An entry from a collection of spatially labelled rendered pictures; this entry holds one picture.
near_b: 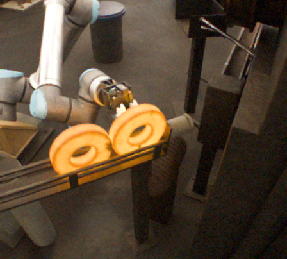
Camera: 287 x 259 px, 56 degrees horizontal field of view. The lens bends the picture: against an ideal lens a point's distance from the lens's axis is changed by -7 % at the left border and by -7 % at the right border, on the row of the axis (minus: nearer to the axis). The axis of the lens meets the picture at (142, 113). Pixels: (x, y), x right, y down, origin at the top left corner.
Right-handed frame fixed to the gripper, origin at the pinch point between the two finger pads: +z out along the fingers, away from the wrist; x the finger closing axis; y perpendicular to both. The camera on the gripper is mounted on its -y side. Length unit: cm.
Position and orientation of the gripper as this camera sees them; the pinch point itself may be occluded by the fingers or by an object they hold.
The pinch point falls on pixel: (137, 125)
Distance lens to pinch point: 75.1
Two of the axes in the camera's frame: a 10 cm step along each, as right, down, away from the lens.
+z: 4.6, 3.7, -8.0
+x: 8.8, -3.3, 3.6
